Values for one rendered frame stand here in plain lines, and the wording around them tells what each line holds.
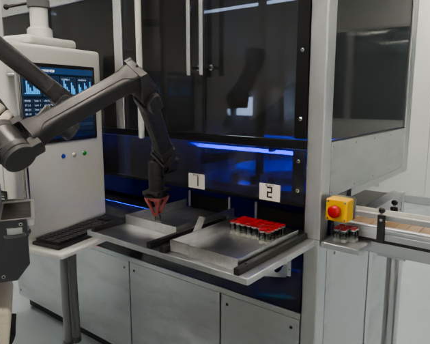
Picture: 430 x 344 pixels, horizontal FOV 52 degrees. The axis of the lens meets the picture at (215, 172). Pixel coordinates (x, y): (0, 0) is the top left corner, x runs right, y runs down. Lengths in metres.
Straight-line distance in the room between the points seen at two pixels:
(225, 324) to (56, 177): 0.91
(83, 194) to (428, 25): 4.95
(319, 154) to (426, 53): 4.72
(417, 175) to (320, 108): 4.76
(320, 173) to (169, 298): 0.94
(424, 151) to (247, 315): 4.62
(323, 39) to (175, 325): 1.35
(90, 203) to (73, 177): 0.16
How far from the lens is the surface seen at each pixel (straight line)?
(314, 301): 1.59
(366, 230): 1.56
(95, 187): 2.07
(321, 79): 1.44
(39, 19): 1.96
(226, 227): 1.59
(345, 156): 1.62
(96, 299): 2.48
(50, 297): 2.87
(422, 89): 6.07
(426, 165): 6.11
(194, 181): 1.76
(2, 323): 1.34
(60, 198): 1.93
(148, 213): 1.77
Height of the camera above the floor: 1.35
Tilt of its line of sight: 10 degrees down
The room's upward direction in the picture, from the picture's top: straight up
